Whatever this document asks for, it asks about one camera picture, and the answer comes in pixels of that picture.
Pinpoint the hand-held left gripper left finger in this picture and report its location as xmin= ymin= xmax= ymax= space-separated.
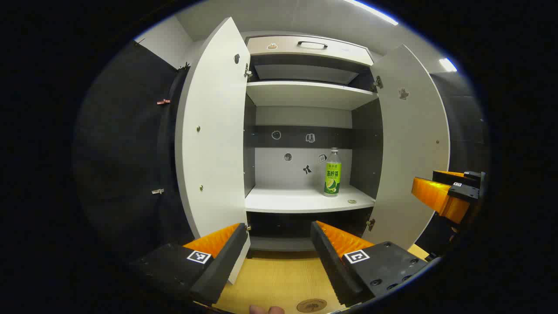
xmin=131 ymin=222 xmax=250 ymax=306

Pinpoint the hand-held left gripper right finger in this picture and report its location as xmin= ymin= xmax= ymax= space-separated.
xmin=310 ymin=220 xmax=429 ymax=307

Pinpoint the round wooden coaster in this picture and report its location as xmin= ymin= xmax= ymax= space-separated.
xmin=296 ymin=298 xmax=327 ymax=314

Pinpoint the white cabinet door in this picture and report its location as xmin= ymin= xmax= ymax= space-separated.
xmin=175 ymin=17 xmax=252 ymax=285
xmin=363 ymin=44 xmax=450 ymax=250

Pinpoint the white and grey cabinet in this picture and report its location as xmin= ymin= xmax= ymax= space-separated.
xmin=242 ymin=31 xmax=384 ymax=253

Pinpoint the green label plastic bottle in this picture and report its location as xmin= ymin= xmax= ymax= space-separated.
xmin=323 ymin=147 xmax=342 ymax=198

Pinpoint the beige cabinet drawer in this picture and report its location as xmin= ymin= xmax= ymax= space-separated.
xmin=245 ymin=35 xmax=374 ymax=67

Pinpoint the black backdrop cloth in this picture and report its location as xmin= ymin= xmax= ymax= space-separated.
xmin=72 ymin=39 xmax=491 ymax=262

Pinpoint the long ceiling light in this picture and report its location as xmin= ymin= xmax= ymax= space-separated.
xmin=342 ymin=0 xmax=399 ymax=26

